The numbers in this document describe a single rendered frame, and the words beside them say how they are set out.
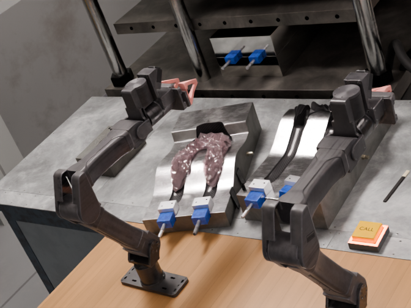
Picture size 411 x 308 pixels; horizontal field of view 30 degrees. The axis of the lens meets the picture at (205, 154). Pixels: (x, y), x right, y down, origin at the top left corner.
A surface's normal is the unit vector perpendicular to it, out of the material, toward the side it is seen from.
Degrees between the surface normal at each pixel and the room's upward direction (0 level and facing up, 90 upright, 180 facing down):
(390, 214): 0
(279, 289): 0
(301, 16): 90
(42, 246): 90
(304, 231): 90
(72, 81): 90
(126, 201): 0
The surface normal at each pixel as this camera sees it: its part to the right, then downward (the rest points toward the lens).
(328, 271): 0.76, 0.13
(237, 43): -0.50, 0.59
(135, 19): -0.31, -0.80
